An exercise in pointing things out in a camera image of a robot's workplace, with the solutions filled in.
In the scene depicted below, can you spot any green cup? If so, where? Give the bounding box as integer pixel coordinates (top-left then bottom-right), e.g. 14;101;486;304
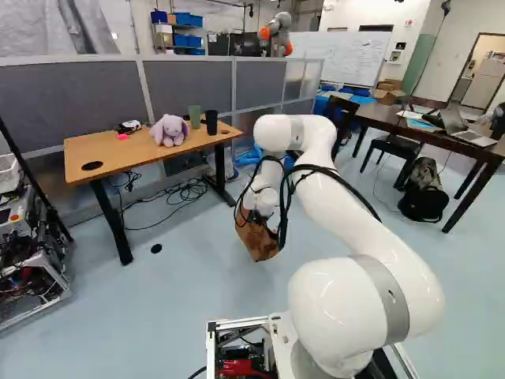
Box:
187;104;203;130

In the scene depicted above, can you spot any black and white device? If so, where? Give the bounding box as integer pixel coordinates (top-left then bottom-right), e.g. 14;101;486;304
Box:
115;120;143;134

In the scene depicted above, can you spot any black chair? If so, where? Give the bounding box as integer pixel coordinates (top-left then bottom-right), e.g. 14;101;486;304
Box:
359;134;425;191

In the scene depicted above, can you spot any grey partition wall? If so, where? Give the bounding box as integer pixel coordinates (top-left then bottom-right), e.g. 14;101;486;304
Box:
0;54;325;159

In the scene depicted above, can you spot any metal equipment cart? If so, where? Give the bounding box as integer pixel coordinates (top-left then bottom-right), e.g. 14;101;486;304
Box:
0;152;74;329

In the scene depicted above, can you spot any blue plastic bag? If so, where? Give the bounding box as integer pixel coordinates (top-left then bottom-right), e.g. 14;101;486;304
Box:
231;141;264;182

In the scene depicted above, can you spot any black backpack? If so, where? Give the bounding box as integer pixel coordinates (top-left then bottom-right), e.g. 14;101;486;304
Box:
397;156;451;223

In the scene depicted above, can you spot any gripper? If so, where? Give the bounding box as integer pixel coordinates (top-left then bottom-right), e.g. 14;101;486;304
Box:
249;209;275;235

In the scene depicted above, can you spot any purple plush bunny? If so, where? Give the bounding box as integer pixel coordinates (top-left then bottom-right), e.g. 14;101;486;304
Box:
148;113;190;148

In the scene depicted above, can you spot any wooden table with black legs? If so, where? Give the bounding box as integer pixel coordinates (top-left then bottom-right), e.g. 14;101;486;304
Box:
63;118;246;266

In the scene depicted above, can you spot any brown paper bag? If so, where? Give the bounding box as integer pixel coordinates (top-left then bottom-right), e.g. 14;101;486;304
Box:
234;205;282;263

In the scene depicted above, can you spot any black cup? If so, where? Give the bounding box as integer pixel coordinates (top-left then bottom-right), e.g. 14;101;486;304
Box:
204;109;219;137

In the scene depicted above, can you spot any dark brown table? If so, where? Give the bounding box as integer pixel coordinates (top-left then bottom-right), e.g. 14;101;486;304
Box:
328;93;505;235

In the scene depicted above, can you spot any grey laptop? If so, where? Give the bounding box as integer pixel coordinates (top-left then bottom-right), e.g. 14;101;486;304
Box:
439;105;499;148

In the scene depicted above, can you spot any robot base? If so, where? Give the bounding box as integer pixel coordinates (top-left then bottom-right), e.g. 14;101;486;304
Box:
205;313;420;379

